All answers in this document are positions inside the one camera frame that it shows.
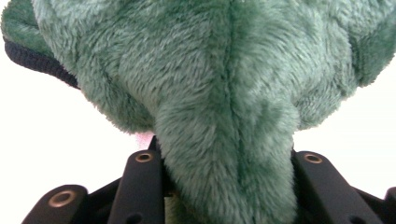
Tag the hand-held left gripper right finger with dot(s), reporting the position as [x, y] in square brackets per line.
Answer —
[323, 199]

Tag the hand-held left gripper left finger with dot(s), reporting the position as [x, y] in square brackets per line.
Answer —
[140, 193]

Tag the green fleece garment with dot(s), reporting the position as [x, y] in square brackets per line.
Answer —
[218, 77]

